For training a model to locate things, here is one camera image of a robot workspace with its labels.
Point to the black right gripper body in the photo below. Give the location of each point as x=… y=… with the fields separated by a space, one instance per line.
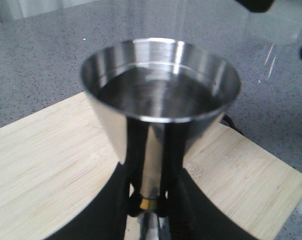
x=257 y=6

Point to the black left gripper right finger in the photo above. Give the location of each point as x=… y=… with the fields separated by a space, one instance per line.
x=191 y=214

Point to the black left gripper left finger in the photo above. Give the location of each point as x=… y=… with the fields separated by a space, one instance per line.
x=105 y=216

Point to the small glass beaker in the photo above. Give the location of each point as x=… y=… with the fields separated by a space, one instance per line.
x=269 y=42

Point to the steel double jigger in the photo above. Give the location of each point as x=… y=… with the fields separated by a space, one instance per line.
x=158 y=82

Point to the wooden cutting board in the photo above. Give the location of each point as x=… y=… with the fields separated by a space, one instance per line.
x=53 y=163

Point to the grey curtain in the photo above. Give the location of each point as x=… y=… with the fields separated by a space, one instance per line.
x=11 y=10

